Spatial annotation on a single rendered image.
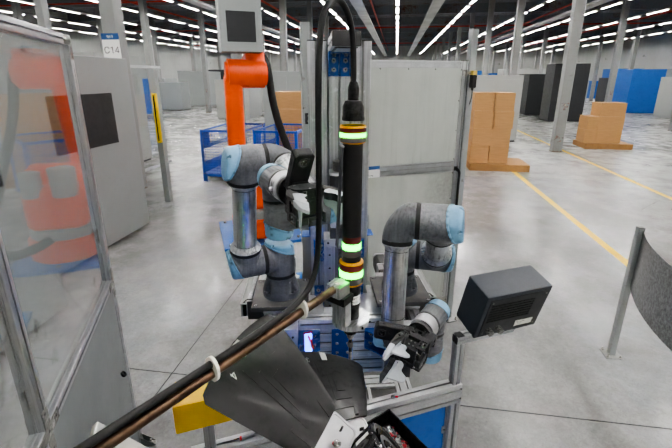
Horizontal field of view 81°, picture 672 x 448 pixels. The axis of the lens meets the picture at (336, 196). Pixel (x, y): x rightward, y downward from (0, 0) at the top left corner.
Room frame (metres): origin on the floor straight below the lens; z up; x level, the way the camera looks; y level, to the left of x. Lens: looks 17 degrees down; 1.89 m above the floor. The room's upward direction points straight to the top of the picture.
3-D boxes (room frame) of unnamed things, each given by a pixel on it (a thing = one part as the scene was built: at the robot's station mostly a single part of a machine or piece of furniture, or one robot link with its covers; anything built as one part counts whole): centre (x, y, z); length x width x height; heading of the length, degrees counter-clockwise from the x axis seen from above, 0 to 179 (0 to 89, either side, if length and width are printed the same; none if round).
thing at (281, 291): (1.46, 0.23, 1.09); 0.15 x 0.15 x 0.10
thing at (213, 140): (7.82, 2.00, 0.49); 1.27 x 0.88 x 0.98; 172
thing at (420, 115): (2.65, -0.37, 1.10); 1.21 x 0.06 x 2.20; 108
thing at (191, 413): (0.90, 0.37, 1.02); 0.16 x 0.10 x 0.11; 108
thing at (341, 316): (0.64, -0.02, 1.50); 0.09 x 0.07 x 0.10; 143
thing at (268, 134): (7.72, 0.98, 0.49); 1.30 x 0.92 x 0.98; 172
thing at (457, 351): (1.15, -0.42, 0.96); 0.03 x 0.03 x 0.20; 18
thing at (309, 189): (0.84, 0.08, 1.63); 0.12 x 0.08 x 0.09; 28
